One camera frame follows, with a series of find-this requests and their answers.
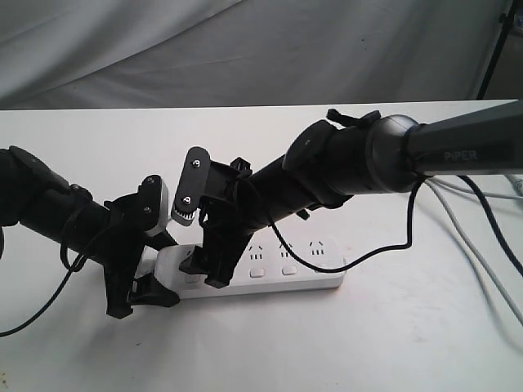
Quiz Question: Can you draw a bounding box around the grey backdrop cloth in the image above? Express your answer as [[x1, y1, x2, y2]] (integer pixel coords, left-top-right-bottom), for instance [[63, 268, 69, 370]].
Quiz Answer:
[[1, 1, 509, 109]]

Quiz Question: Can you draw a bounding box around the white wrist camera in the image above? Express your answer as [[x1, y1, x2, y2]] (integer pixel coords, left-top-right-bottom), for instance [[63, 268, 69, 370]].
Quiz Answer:
[[171, 146, 211, 226], [137, 175, 169, 238]]

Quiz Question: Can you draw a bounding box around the black tripod stand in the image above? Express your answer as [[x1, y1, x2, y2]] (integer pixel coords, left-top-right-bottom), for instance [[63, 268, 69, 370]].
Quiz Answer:
[[476, 0, 517, 100]]

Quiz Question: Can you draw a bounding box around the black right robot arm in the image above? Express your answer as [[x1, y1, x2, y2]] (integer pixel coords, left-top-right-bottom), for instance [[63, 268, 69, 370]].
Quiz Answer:
[[172, 100, 522, 288]]

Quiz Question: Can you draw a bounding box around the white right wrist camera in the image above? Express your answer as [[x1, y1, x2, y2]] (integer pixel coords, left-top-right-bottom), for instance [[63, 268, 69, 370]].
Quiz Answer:
[[171, 146, 211, 226]]

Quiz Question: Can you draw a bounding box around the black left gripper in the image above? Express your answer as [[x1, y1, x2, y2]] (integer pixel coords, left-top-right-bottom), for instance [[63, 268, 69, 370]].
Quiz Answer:
[[102, 194, 180, 318]]

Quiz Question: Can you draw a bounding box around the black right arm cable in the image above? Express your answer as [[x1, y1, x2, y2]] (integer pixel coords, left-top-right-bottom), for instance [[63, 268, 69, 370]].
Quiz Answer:
[[195, 163, 523, 274]]

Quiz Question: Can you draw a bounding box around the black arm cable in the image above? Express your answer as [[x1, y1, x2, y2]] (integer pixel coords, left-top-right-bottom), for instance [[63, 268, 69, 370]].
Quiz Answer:
[[0, 195, 115, 337], [195, 163, 523, 274]]

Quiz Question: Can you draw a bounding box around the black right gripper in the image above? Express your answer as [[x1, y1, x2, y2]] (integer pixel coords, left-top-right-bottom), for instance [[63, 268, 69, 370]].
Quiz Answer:
[[178, 158, 253, 286]]

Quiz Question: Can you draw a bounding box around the white five-outlet power strip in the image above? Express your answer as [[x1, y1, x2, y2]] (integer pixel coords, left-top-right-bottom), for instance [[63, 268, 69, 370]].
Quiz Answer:
[[154, 240, 344, 300]]

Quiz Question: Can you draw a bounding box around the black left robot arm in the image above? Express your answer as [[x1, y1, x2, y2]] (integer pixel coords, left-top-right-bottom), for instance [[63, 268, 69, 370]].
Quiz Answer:
[[1, 146, 180, 319]]

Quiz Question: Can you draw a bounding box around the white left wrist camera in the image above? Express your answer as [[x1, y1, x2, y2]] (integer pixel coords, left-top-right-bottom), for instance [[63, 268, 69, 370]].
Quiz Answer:
[[137, 175, 169, 238]]

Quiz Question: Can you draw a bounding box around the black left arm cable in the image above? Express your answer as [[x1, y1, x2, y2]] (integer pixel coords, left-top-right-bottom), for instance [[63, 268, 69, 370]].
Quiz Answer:
[[0, 195, 115, 337]]

